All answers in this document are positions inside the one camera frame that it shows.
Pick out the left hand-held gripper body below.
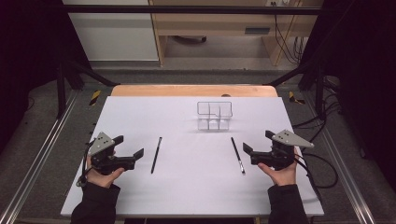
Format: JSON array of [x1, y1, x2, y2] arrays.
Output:
[[88, 132, 138, 175]]

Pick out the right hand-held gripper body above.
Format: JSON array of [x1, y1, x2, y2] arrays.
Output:
[[250, 129, 315, 172]]

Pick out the black pen silver tip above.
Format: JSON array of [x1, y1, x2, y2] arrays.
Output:
[[230, 136, 247, 175]]

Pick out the all black pen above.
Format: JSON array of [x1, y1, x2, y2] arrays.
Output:
[[150, 136, 163, 175]]

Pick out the clear plastic pen holder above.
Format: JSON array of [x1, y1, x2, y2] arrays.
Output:
[[196, 101, 233, 132]]

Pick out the person's right hand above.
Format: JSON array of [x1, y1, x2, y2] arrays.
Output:
[[257, 147, 300, 187]]

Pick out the person's left hand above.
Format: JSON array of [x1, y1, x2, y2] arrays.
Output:
[[85, 150, 126, 189]]

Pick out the right yellow clamp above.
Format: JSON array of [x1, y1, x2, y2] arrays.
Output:
[[288, 91, 306, 105]]

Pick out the yellow clamp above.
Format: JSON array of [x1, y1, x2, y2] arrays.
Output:
[[288, 91, 306, 105], [89, 90, 102, 106]]

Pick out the left yellow clamp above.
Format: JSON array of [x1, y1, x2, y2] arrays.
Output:
[[89, 90, 102, 106]]

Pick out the white board sheet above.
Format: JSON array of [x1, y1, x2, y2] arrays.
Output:
[[60, 95, 325, 218]]

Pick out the black metal stand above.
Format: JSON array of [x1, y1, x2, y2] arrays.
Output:
[[55, 59, 120, 119], [267, 59, 327, 119]]

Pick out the white cabinet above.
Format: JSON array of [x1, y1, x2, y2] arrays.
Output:
[[62, 0, 160, 62]]

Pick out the black curtain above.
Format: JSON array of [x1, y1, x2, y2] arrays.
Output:
[[0, 0, 92, 153], [300, 0, 396, 190]]

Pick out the wooden desk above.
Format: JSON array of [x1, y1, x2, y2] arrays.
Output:
[[148, 0, 325, 67]]

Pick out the white power strip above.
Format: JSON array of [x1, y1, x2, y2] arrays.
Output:
[[265, 0, 292, 7]]

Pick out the left hand-held gripper cable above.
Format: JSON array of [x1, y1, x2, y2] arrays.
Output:
[[77, 139, 96, 188]]

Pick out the hand-held gripper cable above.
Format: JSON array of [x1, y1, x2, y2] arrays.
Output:
[[292, 151, 339, 202], [77, 139, 96, 188]]

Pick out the right hand-held gripper cable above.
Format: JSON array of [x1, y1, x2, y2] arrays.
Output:
[[292, 151, 339, 202]]

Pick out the black floor cables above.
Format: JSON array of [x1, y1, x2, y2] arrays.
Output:
[[292, 76, 342, 153]]

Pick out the aluminium floor rail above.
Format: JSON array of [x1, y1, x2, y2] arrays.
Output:
[[0, 90, 78, 224], [303, 92, 376, 224]]

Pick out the hanging black cables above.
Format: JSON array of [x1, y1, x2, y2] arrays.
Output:
[[270, 1, 307, 65]]

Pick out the grey drawer handle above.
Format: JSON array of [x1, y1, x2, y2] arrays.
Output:
[[245, 27, 271, 35]]

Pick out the black horizontal frame bar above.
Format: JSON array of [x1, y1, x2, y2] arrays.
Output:
[[62, 4, 323, 16]]

